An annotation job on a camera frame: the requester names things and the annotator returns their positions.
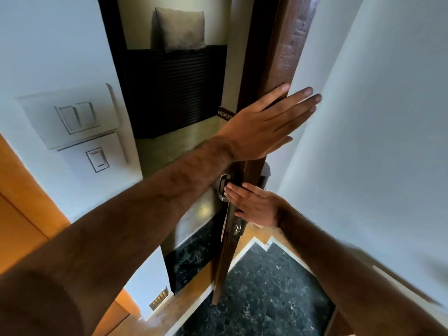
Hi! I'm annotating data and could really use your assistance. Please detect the person's right hand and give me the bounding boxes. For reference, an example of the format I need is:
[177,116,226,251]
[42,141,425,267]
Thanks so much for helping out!
[223,182,290,228]

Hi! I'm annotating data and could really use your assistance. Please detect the grey pillow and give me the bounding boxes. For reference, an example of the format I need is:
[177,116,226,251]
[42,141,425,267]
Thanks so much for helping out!
[151,7,207,54]

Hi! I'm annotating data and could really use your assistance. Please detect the white single light switch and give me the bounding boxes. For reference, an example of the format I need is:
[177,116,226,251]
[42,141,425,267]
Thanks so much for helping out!
[58,132,128,187]

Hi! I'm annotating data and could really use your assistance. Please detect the person's left forearm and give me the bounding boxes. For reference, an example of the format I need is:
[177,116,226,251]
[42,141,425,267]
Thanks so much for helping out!
[0,136,235,336]

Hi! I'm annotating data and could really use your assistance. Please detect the person's right forearm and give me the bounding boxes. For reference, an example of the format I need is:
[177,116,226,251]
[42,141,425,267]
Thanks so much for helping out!
[278,203,448,336]

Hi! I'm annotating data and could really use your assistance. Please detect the dark grey door handle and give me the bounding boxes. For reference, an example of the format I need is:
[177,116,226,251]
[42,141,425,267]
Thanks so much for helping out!
[259,162,272,190]

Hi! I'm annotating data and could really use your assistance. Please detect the dark slatted wooden cabinet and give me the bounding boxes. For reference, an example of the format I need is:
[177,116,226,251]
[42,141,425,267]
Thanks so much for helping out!
[125,45,228,140]

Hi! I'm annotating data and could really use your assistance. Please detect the person's left hand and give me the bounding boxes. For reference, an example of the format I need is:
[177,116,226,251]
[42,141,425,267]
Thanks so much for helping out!
[218,83,322,162]

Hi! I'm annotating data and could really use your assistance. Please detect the silver door lock plate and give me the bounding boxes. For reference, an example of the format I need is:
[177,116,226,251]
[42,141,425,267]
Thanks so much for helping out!
[221,201,245,242]

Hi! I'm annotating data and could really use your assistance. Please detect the dark brown wooden door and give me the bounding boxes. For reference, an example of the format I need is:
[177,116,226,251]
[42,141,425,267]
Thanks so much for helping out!
[212,0,321,305]

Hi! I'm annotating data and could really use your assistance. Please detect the silver door handle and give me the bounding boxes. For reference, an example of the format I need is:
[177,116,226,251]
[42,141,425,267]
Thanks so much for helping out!
[218,174,232,202]

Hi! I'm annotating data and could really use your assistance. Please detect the white double light switch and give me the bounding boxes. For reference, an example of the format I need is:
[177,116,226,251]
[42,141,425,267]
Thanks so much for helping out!
[16,83,120,150]

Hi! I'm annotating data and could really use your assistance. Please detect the brass wall plate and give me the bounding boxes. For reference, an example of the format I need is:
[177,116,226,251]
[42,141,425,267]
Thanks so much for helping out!
[149,286,169,311]

